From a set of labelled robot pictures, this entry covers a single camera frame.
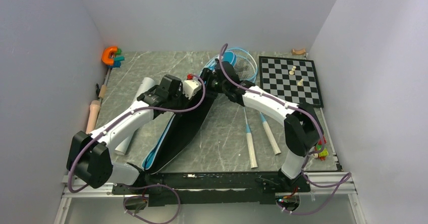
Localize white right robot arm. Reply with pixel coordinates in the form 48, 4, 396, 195
201, 62, 324, 191

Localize cream chess pawn lower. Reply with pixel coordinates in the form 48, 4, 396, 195
297, 79, 304, 86

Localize wooden arch block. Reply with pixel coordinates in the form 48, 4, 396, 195
291, 48, 306, 55

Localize cream chess pawn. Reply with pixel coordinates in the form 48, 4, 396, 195
289, 66, 297, 75
297, 79, 304, 86

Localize colourful brick toy car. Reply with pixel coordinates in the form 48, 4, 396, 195
312, 138, 329, 161

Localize black white chessboard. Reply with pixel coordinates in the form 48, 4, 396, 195
259, 56, 324, 108

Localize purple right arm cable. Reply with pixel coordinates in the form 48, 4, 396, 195
219, 43, 352, 216

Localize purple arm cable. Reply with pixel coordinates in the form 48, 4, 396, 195
67, 74, 206, 224
219, 43, 352, 216

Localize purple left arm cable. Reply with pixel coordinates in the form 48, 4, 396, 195
67, 74, 206, 224

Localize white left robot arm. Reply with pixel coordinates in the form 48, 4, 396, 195
67, 74, 206, 194

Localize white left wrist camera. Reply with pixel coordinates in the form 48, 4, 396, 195
182, 74, 205, 100

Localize white shuttlecock tube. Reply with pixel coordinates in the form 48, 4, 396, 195
114, 77, 157, 155

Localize beige handle tool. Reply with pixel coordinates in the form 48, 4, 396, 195
85, 100, 101, 134

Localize cream chess pawn upper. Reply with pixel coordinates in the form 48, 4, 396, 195
289, 66, 297, 75

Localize black base frame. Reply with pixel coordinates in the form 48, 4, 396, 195
112, 171, 311, 207

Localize orange C-shaped toy block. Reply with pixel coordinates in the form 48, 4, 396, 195
101, 46, 119, 66

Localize blue racket bag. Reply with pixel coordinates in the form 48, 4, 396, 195
142, 90, 218, 174

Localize green blue toy blocks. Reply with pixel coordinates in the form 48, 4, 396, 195
110, 48, 125, 68

